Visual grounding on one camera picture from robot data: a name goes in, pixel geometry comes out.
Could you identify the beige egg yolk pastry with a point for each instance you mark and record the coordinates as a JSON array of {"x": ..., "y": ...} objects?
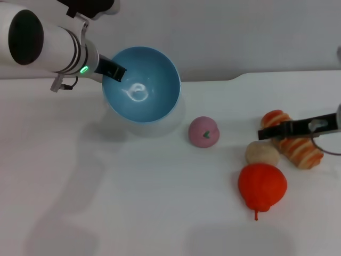
[{"x": 262, "y": 154}]

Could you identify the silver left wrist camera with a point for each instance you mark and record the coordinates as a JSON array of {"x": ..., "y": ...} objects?
[{"x": 90, "y": 6}]

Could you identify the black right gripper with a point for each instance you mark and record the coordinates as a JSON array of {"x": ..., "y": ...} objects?
[{"x": 303, "y": 126}]

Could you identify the orange striped bread roll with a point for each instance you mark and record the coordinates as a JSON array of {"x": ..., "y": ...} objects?
[{"x": 301, "y": 153}]

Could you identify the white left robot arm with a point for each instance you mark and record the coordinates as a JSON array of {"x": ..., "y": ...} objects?
[{"x": 53, "y": 48}]

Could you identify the pink peach-shaped pastry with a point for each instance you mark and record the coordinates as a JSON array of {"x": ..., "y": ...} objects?
[{"x": 203, "y": 132}]

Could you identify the blue bowl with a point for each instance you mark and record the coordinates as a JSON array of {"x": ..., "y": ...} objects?
[{"x": 149, "y": 101}]

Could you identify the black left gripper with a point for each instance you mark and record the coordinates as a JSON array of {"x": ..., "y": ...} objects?
[{"x": 105, "y": 66}]

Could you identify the red pear-shaped toy fruit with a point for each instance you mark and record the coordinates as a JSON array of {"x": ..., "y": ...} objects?
[{"x": 262, "y": 186}]

